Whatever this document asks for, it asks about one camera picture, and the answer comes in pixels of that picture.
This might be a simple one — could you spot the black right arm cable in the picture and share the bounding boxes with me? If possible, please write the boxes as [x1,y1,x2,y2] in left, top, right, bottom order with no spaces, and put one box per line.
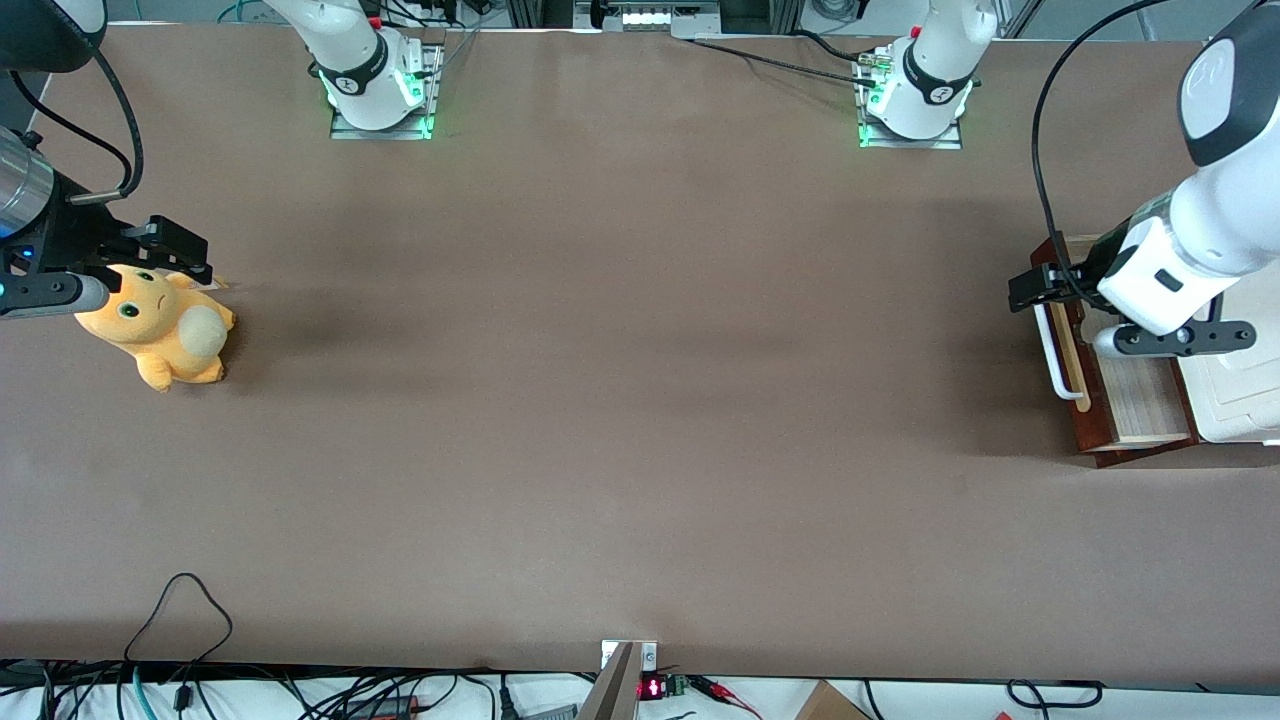
[8,45,146,206]

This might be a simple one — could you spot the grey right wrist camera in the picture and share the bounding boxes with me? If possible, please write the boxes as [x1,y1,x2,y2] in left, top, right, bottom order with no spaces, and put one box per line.
[0,272,111,321]

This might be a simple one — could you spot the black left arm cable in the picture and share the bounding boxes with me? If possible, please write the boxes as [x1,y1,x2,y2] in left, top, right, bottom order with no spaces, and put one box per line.
[1030,0,1171,293]

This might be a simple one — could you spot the white drawer handle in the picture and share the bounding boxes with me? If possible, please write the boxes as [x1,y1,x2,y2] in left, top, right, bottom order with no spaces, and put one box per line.
[1033,298,1088,402]

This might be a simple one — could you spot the black looped cable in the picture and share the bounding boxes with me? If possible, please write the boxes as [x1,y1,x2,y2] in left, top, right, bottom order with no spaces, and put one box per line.
[122,572,234,666]

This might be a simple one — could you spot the silver bracket plate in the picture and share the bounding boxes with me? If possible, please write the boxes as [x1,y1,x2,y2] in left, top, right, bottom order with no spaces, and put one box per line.
[600,640,659,673]

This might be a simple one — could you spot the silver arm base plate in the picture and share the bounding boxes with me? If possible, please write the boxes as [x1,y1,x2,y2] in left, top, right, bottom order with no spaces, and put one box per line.
[858,50,963,151]
[330,40,446,141]

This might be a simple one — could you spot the white cabinet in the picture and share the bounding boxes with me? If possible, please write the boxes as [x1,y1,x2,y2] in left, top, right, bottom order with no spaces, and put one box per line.
[1175,270,1280,446]

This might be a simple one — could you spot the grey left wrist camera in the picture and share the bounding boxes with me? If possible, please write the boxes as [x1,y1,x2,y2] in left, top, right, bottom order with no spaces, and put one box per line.
[1093,320,1258,359]

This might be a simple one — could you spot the red clip leads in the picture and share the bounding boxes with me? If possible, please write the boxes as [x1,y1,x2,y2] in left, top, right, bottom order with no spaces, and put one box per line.
[690,676,763,717]

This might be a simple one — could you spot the black cable across table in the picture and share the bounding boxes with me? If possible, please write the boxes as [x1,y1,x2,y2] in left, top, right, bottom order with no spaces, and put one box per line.
[685,36,883,89]

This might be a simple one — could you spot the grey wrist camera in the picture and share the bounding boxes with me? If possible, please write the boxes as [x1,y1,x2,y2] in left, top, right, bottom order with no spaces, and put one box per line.
[0,272,111,321]
[1093,320,1258,359]

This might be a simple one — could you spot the lit device on frame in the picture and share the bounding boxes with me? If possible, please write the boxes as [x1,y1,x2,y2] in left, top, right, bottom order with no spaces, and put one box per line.
[575,0,721,39]

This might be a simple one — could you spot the yellow orange plush toy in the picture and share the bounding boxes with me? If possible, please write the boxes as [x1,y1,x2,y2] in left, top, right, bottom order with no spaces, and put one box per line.
[75,262,237,393]

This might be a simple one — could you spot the brown cardboard box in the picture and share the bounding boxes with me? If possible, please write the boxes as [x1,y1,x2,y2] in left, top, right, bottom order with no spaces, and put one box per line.
[795,680,873,720]

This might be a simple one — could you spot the grey metal mount bar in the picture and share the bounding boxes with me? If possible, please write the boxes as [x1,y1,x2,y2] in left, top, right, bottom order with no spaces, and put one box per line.
[575,642,641,720]

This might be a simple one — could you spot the black flat cable loop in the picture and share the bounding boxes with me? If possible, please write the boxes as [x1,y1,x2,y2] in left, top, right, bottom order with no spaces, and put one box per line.
[1005,679,1104,710]

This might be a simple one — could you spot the brown wooden drawer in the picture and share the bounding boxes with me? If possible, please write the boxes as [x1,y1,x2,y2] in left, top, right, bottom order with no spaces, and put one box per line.
[1030,232,1201,469]

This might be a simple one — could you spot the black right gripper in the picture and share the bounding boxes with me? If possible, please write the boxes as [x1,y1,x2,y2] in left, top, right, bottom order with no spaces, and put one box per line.
[0,172,215,288]

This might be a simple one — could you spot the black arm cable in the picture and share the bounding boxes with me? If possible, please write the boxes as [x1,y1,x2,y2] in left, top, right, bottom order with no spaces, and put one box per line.
[1030,0,1171,293]
[8,45,146,206]

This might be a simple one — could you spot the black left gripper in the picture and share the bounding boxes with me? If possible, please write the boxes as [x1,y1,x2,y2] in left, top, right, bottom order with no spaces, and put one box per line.
[1008,225,1141,313]

